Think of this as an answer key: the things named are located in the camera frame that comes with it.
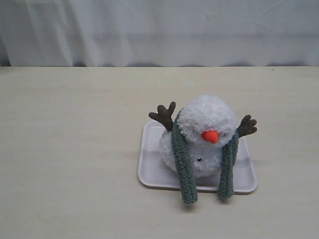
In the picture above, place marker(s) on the white plush snowman toy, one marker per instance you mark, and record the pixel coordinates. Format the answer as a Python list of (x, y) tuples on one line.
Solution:
[(207, 123)]

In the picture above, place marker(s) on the green knitted cloth piece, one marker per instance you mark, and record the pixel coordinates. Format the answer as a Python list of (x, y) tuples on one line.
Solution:
[(185, 172)]

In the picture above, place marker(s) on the white plastic tray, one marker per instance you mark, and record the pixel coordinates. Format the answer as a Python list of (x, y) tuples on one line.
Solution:
[(153, 172)]

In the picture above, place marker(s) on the white backdrop curtain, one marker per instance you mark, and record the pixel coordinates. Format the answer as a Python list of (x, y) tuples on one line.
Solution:
[(168, 33)]

